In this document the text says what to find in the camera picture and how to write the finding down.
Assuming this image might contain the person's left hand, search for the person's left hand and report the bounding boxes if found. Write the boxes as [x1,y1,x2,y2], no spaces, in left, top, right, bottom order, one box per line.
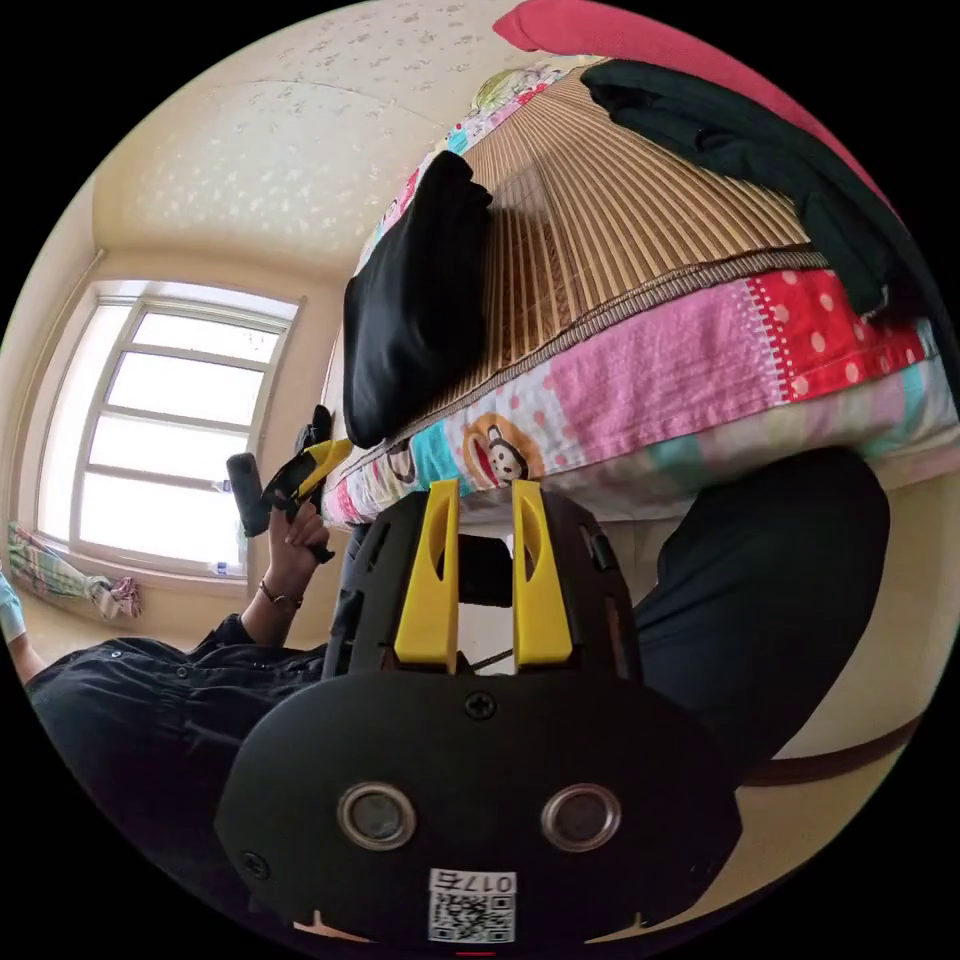
[268,503,333,588]

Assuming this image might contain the red pillow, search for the red pillow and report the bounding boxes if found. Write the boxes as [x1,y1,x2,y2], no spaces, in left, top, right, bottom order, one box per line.
[492,0,901,219]

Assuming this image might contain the person's body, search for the person's body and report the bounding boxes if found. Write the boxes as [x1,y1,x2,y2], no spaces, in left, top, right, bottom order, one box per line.
[26,446,894,928]

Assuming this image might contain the bed with woven mat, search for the bed with woven mat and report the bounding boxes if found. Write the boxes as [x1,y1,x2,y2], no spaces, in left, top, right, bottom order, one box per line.
[318,63,960,528]

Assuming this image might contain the pile of clothes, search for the pile of clothes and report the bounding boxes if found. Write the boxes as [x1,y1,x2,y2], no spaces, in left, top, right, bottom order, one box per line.
[579,59,939,324]

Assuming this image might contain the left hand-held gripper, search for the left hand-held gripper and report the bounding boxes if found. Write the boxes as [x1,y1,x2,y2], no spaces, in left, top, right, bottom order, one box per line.
[260,404,354,565]

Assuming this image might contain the black long pants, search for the black long pants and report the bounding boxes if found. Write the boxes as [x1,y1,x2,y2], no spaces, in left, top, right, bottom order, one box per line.
[342,149,495,450]

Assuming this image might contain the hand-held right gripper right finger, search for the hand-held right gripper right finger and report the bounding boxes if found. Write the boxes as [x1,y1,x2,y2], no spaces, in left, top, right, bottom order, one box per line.
[512,478,577,670]

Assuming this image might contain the window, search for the window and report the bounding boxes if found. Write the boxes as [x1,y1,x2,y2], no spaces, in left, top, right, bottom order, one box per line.
[33,280,303,580]

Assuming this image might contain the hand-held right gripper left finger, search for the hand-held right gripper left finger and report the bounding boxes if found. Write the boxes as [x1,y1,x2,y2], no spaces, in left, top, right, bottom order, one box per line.
[394,478,460,673]

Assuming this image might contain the person's left forearm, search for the person's left forearm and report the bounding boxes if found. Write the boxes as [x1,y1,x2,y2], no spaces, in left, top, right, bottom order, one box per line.
[239,575,306,648]

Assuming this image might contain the plaid cloth bundle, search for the plaid cloth bundle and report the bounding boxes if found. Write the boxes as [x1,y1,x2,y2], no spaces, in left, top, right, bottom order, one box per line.
[7,521,144,621]

